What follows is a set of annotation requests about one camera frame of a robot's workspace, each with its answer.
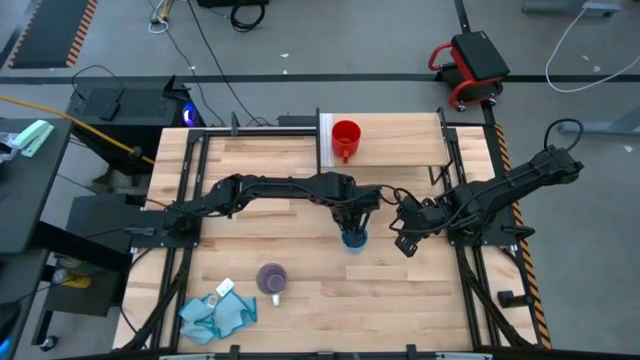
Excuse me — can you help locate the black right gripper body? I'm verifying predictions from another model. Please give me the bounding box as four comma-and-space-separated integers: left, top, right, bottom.
391, 212, 450, 237

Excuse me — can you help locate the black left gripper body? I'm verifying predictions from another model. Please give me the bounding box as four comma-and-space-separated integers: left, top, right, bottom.
329, 196, 375, 224

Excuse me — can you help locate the light blue cup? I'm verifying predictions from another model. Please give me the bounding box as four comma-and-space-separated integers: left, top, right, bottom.
340, 227, 370, 254

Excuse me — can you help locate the red mug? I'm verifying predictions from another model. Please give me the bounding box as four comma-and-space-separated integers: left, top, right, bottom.
330, 119, 363, 165

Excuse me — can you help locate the wooden shelf with black posts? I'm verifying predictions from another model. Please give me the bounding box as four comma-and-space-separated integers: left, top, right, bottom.
314, 106, 455, 187

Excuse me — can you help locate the purple and white mug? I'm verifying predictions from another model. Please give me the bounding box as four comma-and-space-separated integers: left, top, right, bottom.
255, 262, 289, 308

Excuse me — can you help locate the black orange hazard strip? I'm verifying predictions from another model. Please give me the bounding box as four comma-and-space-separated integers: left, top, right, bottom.
493, 123, 554, 350

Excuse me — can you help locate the light blue cloth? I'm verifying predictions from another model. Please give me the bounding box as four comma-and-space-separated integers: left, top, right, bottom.
178, 290, 258, 346

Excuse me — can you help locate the grey desk foot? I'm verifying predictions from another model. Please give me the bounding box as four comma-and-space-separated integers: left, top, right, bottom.
522, 0, 624, 19
558, 107, 640, 136

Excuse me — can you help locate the black computer tower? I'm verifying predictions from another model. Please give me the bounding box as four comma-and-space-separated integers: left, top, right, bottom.
66, 74, 206, 176

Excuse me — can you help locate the black equipment cart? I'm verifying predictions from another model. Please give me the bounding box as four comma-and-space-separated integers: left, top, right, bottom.
32, 192, 151, 351

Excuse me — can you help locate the small black box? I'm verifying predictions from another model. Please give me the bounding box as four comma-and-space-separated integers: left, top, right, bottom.
98, 101, 121, 122

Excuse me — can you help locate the yellow item on cart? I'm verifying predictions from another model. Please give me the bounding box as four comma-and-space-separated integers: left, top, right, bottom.
62, 272, 94, 290

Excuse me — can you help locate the black desk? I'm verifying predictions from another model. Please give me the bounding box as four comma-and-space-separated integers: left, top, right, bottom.
0, 118, 74, 256

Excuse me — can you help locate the mint green stapler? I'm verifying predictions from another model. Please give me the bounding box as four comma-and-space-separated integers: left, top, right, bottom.
10, 119, 55, 159

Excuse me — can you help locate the clear plastic item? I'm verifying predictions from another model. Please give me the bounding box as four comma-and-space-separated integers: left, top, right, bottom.
0, 132, 20, 162

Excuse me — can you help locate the black mat with orange stripes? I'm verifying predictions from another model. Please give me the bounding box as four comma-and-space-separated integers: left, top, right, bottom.
7, 0, 100, 70

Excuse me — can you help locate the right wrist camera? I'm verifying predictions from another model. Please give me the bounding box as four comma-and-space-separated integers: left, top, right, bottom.
399, 196, 437, 216

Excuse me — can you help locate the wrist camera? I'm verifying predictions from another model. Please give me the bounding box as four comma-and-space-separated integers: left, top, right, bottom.
348, 185, 382, 211
399, 196, 437, 216

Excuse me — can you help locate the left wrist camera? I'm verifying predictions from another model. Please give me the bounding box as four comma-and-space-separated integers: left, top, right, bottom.
348, 185, 382, 211

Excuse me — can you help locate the black aluminium table frame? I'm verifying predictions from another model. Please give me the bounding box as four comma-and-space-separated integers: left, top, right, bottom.
119, 122, 551, 360

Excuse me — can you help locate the white floor cable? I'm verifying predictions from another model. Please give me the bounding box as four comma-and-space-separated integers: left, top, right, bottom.
544, 4, 640, 94

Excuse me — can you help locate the long black floor cable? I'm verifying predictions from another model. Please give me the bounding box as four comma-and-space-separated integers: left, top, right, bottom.
185, 0, 264, 127

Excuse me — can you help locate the coiled black cable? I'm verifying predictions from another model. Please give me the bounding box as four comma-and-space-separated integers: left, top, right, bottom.
228, 3, 267, 34

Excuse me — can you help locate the white and yellow cable bundle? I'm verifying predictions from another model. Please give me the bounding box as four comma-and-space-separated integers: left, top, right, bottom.
147, 0, 176, 35

